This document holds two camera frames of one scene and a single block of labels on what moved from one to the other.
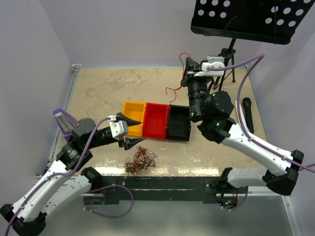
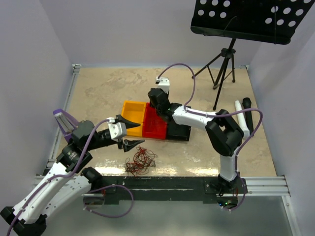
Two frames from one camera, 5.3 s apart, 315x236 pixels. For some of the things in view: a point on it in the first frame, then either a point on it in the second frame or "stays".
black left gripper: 129,142 stays
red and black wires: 143,159 stays
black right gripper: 192,66 → 166,94
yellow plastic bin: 135,110 stays
